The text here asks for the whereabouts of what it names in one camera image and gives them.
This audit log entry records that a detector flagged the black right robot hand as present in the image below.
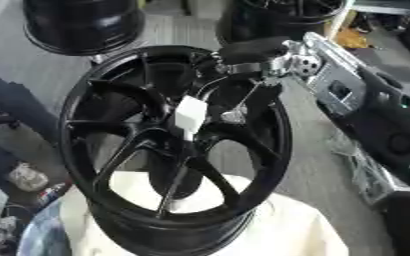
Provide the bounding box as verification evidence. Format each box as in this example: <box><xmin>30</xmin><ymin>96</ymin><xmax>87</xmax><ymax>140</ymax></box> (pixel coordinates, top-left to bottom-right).
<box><xmin>191</xmin><ymin>35</ymin><xmax>293</xmax><ymax>125</ymax></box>

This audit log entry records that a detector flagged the white pin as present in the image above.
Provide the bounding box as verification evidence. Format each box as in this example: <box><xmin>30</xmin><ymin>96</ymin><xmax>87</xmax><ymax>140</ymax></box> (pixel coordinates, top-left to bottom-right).
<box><xmin>171</xmin><ymin>95</ymin><xmax>211</xmax><ymax>143</ymax></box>

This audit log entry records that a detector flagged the black wheel rim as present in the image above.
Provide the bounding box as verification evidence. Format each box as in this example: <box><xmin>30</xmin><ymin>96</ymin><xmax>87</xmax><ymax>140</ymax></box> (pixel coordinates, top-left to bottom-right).
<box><xmin>215</xmin><ymin>0</ymin><xmax>349</xmax><ymax>45</ymax></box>
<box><xmin>21</xmin><ymin>0</ymin><xmax>148</xmax><ymax>57</ymax></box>

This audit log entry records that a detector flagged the black spoked wheel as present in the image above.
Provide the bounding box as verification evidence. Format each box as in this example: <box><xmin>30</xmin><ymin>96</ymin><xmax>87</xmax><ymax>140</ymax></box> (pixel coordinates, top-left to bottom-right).
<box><xmin>56</xmin><ymin>44</ymin><xmax>295</xmax><ymax>256</ymax></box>

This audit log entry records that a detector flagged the yellow object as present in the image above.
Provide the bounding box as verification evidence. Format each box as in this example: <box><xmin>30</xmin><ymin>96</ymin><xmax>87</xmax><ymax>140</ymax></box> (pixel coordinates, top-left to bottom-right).
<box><xmin>334</xmin><ymin>27</ymin><xmax>370</xmax><ymax>50</ymax></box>

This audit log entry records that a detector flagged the cream cloth cover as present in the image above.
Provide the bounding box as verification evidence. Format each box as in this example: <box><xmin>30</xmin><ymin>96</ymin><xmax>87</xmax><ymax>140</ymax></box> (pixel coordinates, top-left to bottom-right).
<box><xmin>58</xmin><ymin>170</ymin><xmax>352</xmax><ymax>256</ymax></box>

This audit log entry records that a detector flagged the white shelf frame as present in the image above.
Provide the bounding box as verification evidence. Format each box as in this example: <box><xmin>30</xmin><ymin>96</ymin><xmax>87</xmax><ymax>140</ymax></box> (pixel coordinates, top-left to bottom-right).
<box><xmin>322</xmin><ymin>0</ymin><xmax>410</xmax><ymax>38</ymax></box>

